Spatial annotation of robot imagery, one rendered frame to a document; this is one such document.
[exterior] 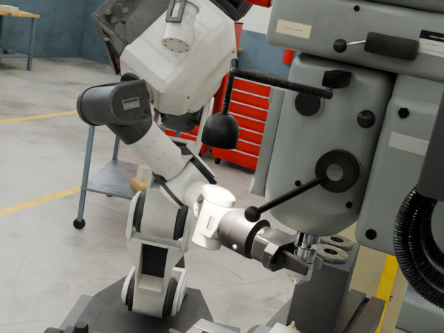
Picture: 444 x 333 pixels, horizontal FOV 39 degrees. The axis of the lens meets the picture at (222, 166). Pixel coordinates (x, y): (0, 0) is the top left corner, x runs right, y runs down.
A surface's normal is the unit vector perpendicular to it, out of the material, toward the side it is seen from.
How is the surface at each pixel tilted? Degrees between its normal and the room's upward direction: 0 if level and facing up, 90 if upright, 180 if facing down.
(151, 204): 81
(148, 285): 28
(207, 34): 58
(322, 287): 90
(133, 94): 74
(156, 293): 118
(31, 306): 0
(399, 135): 90
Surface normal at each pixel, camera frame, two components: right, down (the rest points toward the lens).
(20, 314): 0.18, -0.95
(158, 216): -0.06, 0.10
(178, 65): 0.03, -0.29
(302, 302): -0.33, 0.19
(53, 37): 0.88, 0.28
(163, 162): 0.39, 0.40
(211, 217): -0.59, -0.07
